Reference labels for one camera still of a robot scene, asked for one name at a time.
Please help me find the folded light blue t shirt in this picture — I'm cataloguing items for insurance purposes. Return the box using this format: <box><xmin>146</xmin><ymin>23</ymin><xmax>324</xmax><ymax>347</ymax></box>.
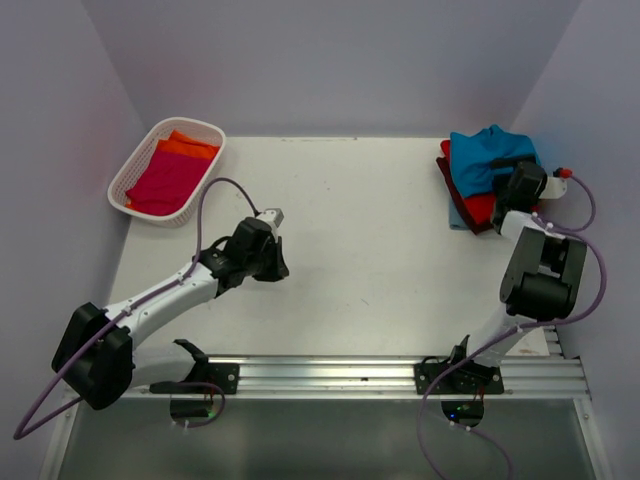
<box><xmin>448</xmin><ymin>200</ymin><xmax>469</xmax><ymax>231</ymax></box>

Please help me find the teal blue t shirt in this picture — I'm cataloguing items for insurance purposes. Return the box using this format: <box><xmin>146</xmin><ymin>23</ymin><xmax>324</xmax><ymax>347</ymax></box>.
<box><xmin>449</xmin><ymin>125</ymin><xmax>541</xmax><ymax>198</ymax></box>

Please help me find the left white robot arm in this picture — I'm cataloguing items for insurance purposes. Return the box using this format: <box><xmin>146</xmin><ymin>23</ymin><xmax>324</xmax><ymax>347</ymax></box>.
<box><xmin>52</xmin><ymin>209</ymin><xmax>289</xmax><ymax>410</ymax></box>

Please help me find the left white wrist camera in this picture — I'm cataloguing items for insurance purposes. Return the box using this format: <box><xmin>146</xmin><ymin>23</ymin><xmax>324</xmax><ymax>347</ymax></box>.
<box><xmin>257</xmin><ymin>208</ymin><xmax>284</xmax><ymax>229</ymax></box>

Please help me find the orange t shirt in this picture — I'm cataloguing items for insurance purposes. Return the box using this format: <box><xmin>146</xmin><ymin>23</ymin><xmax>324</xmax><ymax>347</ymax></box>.
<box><xmin>124</xmin><ymin>129</ymin><xmax>221</xmax><ymax>211</ymax></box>

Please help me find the white plastic laundry basket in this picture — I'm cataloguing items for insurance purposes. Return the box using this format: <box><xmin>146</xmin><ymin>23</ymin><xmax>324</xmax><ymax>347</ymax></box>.
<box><xmin>107</xmin><ymin>117</ymin><xmax>226</xmax><ymax>228</ymax></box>

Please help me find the magenta pink t shirt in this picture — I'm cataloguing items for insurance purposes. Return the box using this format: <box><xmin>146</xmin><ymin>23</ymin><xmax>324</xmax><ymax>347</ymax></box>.
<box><xmin>125</xmin><ymin>151</ymin><xmax>212</xmax><ymax>216</ymax></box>

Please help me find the aluminium mounting rail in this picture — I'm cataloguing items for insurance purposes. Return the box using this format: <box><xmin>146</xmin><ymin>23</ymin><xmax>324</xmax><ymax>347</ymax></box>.
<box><xmin>64</xmin><ymin>353</ymin><xmax>591</xmax><ymax>401</ymax></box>

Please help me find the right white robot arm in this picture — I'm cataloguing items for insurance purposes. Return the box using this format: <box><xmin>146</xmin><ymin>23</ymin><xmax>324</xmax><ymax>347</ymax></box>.
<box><xmin>451</xmin><ymin>155</ymin><xmax>587</xmax><ymax>369</ymax></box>

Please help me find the folded red t shirt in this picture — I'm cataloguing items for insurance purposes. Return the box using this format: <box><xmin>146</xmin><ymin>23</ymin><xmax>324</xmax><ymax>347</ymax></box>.
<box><xmin>439</xmin><ymin>139</ymin><xmax>541</xmax><ymax>224</ymax></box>

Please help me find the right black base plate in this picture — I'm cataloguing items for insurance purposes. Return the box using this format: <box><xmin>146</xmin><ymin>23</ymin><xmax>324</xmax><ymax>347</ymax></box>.
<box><xmin>413</xmin><ymin>356</ymin><xmax>505</xmax><ymax>395</ymax></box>

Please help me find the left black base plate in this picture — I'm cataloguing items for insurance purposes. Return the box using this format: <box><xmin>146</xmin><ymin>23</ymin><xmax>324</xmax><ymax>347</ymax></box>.
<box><xmin>149</xmin><ymin>362</ymin><xmax>240</xmax><ymax>395</ymax></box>

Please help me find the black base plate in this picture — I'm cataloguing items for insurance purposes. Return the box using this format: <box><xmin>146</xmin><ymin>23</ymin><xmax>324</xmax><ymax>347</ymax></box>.
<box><xmin>413</xmin><ymin>356</ymin><xmax>505</xmax><ymax>395</ymax></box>
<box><xmin>149</xmin><ymin>362</ymin><xmax>240</xmax><ymax>395</ymax></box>

